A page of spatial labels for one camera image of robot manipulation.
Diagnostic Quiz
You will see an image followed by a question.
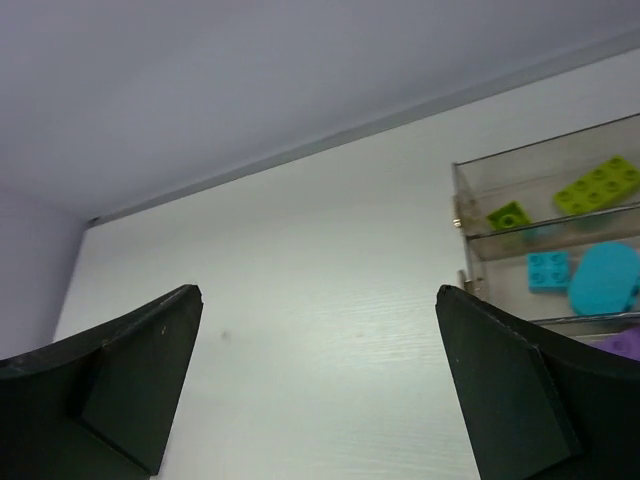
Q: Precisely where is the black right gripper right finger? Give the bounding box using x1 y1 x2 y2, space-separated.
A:
436 285 639 479

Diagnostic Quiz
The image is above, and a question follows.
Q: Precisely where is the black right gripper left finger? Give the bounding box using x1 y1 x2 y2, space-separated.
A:
1 285 203 479

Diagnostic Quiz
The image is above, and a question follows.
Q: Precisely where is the purple rounded lego brick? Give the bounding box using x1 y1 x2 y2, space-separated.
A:
592 326 640 361

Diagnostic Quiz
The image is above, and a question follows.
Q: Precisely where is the small teal lego cube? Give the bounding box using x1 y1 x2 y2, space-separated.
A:
526 251 571 293

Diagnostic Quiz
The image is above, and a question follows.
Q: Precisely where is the teal rounded lego brick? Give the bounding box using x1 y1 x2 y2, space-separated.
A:
568 242 639 316

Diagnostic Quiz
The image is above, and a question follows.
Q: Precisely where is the green lego brick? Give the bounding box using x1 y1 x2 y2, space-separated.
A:
553 156 639 215

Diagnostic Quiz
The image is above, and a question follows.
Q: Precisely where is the green lego in bin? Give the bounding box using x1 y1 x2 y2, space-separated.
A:
486 201 532 231

